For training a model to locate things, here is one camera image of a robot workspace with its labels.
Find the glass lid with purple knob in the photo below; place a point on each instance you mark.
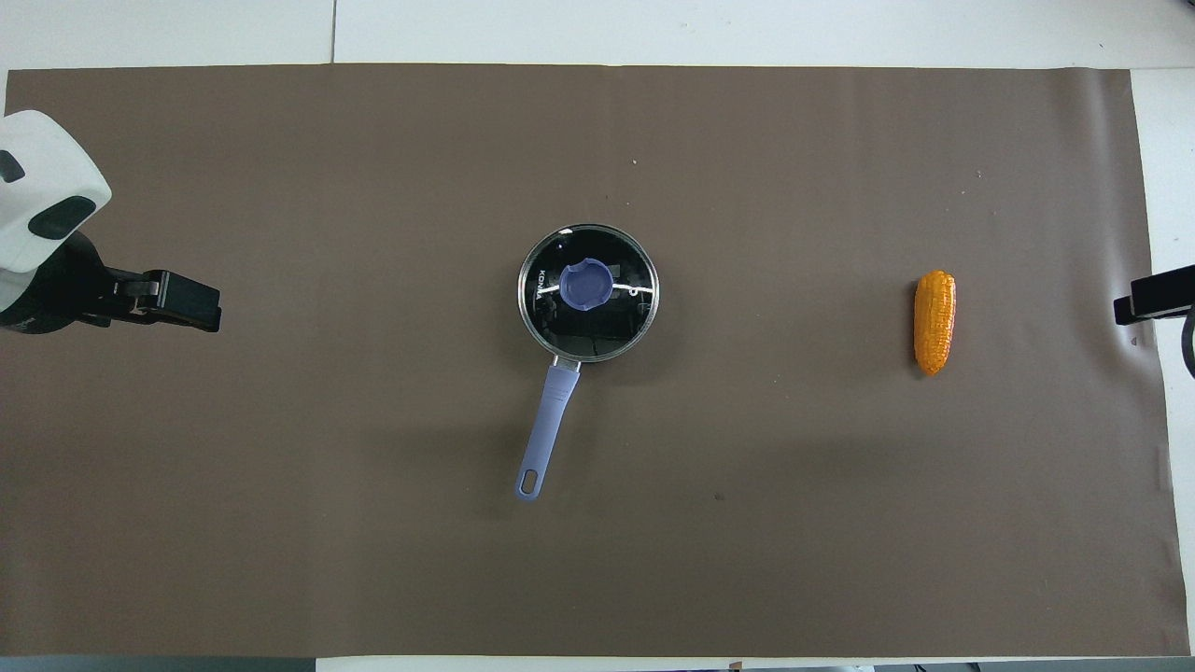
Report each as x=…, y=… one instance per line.
x=586, y=285

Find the orange toy corn cob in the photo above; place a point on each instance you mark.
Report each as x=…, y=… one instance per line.
x=934, y=322

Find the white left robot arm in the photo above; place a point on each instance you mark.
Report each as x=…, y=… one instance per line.
x=47, y=173

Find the brown table mat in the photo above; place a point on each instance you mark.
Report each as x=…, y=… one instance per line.
x=373, y=523

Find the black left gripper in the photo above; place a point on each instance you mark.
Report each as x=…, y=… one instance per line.
x=56, y=289

